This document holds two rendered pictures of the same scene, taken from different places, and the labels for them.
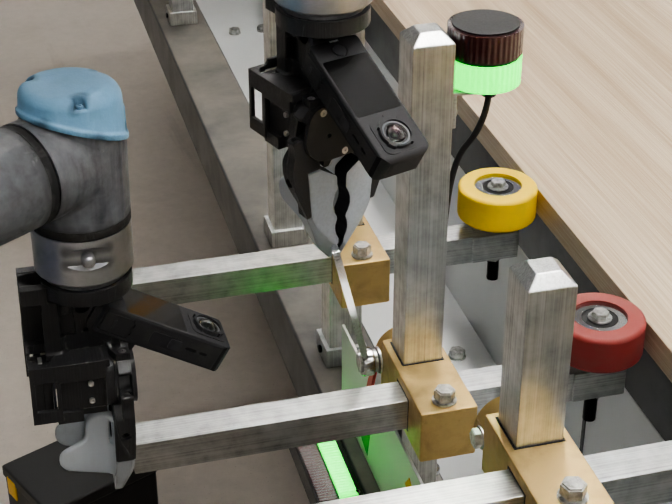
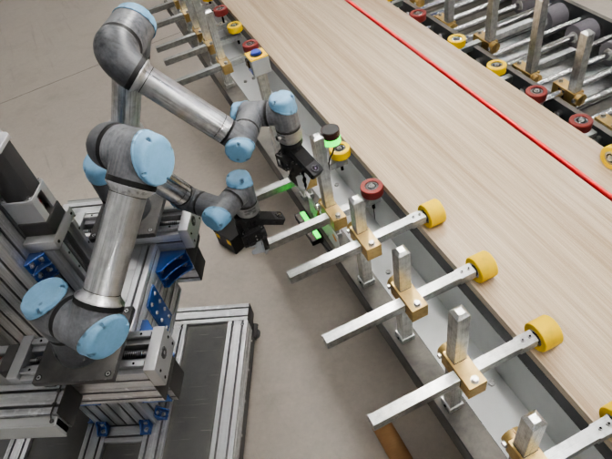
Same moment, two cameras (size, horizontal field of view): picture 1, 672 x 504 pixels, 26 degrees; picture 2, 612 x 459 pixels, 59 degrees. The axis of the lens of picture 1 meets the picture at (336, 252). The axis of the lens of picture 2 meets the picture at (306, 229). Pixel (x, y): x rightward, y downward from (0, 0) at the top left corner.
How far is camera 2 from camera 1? 0.67 m
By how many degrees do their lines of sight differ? 16
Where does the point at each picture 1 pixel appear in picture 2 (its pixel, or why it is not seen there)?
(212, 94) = not seen: hidden behind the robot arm
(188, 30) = (233, 89)
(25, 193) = (236, 206)
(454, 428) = (341, 222)
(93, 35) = (188, 66)
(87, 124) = (244, 185)
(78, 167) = (245, 195)
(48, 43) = (174, 73)
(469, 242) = (334, 164)
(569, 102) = (353, 112)
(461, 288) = not seen: hidden behind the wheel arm
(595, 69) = (359, 96)
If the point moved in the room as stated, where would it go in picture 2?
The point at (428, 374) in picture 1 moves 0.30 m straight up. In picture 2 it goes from (332, 209) to (321, 141)
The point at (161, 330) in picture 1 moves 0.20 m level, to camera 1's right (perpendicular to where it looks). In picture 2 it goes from (269, 219) to (330, 206)
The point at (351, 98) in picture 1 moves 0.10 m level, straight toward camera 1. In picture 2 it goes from (302, 161) to (308, 183)
